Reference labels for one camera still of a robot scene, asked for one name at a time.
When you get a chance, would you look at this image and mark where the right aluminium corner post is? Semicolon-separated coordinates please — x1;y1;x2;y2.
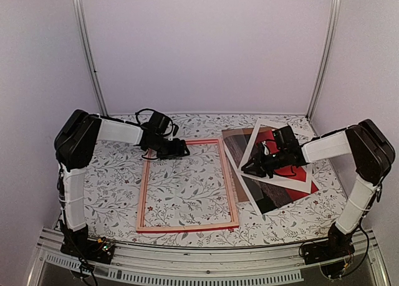
306;0;342;122

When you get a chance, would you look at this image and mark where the white photo mat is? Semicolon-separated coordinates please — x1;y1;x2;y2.
238;118;312;194

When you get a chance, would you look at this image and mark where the wooden picture frame red edge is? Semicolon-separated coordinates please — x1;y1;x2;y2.
136;138;240;234

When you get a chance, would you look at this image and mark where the red black abstract photo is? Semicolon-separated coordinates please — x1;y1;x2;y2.
226;126;320;215

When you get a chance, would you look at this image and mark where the floral patterned table cover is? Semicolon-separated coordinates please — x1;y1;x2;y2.
64;113;352;248

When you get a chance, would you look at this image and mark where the brown backing board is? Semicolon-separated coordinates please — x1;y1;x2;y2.
222;128;253;203

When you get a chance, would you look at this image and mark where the aluminium corner post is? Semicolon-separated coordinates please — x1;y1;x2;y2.
306;0;342;122
72;0;109;116

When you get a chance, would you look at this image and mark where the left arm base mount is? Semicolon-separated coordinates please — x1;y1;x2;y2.
60;236;115;264

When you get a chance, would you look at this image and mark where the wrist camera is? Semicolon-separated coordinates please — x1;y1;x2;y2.
148;111;175;136
272;125;299;151

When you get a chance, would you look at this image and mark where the front aluminium rail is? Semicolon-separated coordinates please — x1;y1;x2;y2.
26;228;393;285

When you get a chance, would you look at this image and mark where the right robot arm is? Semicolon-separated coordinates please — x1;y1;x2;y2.
240;118;396;259

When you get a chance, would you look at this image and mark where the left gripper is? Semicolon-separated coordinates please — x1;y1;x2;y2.
149;136;190;160

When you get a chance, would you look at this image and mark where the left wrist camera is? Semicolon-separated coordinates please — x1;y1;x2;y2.
148;111;175;136

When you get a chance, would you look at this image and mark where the left aluminium corner post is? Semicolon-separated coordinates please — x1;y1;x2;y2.
72;0;109;116

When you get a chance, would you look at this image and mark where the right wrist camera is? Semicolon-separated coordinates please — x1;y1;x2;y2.
272;125;299;151

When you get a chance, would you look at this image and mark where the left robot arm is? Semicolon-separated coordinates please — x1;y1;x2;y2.
54;109;190;232

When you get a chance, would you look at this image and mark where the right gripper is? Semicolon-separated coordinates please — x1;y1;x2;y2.
241;149;287;179

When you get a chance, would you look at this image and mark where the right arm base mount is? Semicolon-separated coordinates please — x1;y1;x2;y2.
299;237;355;280

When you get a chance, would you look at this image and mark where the clear acrylic sheet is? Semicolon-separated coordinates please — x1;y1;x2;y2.
145;142;233;227

